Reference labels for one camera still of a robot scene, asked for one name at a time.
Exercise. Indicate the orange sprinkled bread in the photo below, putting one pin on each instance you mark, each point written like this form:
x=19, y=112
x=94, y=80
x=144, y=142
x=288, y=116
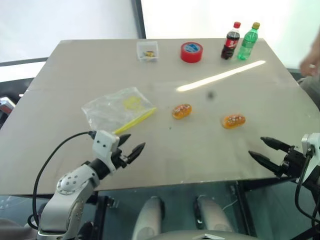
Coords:
x=233, y=121
x=182, y=111

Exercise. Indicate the grey rounded leg shape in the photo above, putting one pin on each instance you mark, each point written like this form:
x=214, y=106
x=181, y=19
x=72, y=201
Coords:
x=147, y=217
x=212, y=215

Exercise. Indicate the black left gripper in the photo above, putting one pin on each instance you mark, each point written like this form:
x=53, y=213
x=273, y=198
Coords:
x=120, y=158

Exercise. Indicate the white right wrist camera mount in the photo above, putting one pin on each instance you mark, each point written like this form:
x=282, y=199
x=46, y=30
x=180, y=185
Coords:
x=312, y=143

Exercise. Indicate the black table frame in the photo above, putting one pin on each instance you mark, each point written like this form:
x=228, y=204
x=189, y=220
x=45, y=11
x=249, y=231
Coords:
x=246, y=207

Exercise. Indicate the clear plastic box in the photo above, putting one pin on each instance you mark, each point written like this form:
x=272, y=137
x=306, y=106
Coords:
x=147, y=47

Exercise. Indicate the red-cap cola bottle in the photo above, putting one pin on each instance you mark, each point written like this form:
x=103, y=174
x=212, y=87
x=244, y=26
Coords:
x=230, y=45

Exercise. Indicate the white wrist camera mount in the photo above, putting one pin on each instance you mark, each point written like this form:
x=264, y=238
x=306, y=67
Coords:
x=312, y=143
x=102, y=145

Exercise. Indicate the dark window post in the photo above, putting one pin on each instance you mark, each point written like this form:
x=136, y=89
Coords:
x=138, y=17

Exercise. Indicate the red white device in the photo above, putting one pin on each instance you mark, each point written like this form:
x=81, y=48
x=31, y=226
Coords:
x=6, y=105

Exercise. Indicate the red tape roll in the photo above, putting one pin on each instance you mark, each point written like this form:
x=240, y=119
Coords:
x=191, y=56

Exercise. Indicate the dark window rail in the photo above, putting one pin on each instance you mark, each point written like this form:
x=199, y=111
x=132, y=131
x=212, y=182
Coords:
x=22, y=61

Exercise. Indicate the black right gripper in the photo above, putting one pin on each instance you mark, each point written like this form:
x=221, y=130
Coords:
x=292, y=162

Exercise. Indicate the small colourful items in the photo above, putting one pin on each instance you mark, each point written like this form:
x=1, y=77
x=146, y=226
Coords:
x=148, y=54

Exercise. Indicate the grey robot chest plate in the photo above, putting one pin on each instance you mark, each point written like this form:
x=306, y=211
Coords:
x=200, y=236

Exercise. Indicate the bystander grey clothing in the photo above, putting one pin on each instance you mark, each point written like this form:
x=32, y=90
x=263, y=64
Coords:
x=312, y=90

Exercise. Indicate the green yellow-cap soda bottle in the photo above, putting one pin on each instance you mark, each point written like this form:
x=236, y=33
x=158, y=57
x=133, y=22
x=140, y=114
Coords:
x=247, y=43

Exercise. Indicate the bystander bare hand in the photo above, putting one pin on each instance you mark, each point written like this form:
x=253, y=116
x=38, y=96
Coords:
x=312, y=63

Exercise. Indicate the clear yellow-zip plastic bag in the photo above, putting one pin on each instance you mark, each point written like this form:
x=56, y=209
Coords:
x=112, y=110

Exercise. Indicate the grey trouser leg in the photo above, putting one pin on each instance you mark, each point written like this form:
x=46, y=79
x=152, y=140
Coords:
x=15, y=230

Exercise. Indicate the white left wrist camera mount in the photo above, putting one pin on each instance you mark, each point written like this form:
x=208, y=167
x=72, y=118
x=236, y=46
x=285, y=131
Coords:
x=102, y=145

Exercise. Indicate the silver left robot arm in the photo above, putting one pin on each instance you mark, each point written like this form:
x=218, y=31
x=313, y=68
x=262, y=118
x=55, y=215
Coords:
x=72, y=185

